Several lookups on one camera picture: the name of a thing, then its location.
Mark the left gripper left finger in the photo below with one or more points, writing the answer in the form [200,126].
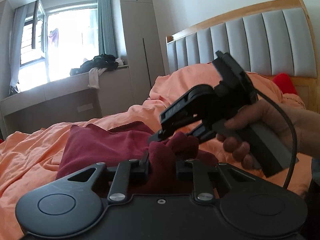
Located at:
[132,172]

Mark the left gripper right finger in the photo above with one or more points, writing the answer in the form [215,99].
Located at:
[193,174]

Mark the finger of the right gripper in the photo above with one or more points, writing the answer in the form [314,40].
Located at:
[165,133]
[203,133]

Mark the dark red sweater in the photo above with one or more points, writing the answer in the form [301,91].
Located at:
[92,144]

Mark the dark clothes pile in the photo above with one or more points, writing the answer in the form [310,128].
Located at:
[101,61]

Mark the person's right hand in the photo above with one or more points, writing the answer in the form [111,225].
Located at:
[306,124]

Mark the tall grey wardrobe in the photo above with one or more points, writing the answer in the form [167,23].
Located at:
[143,47]

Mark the red pillow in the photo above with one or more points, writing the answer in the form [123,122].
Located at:
[285,84]

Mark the white cloth hanging over ledge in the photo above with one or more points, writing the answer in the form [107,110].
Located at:
[93,77]

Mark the orange duvet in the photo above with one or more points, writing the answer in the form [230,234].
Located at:
[76,207]

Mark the grey window seat cabinet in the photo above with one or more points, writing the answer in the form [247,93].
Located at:
[66,100]

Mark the grey padded wooden headboard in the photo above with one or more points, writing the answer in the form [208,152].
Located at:
[267,38]

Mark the right blue curtain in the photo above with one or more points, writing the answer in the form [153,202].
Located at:
[106,37]

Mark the pink garment outside window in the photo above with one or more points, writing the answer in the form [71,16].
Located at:
[53,37]

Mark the open window sash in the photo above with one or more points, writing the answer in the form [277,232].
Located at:
[37,16]

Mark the left light blue curtain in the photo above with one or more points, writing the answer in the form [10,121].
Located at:
[15,47]

